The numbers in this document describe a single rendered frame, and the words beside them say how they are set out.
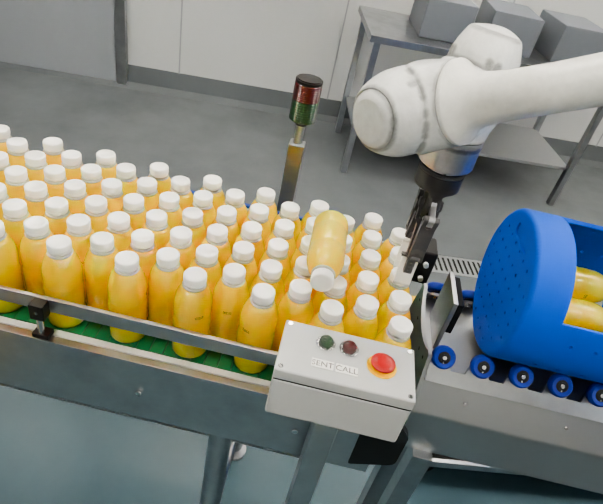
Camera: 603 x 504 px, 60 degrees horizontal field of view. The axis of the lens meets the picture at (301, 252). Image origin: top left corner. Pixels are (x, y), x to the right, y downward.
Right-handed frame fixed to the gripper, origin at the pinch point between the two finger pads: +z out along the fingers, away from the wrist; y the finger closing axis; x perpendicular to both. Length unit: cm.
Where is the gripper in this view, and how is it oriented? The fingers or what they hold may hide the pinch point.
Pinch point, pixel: (405, 262)
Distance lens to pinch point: 98.2
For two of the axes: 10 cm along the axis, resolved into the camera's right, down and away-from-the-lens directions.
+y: 1.5, -5.8, 8.0
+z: -1.8, 7.8, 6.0
